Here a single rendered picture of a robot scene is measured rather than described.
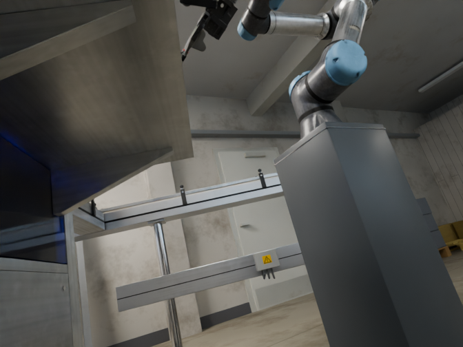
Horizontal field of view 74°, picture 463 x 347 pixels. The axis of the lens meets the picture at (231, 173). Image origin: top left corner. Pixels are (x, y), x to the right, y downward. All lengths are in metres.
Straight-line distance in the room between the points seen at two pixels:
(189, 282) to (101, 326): 1.92
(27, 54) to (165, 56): 0.22
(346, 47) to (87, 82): 0.68
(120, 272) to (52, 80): 3.02
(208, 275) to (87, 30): 1.38
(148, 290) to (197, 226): 2.21
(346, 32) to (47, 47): 0.84
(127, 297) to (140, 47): 1.37
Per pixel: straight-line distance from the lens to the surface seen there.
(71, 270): 1.00
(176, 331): 1.72
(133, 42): 0.57
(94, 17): 0.50
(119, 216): 1.76
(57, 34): 0.49
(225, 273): 1.68
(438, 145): 7.91
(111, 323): 3.51
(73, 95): 0.68
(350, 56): 0.96
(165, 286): 1.70
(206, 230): 3.86
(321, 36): 1.34
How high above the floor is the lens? 0.47
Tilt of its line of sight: 18 degrees up
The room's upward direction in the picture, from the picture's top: 14 degrees counter-clockwise
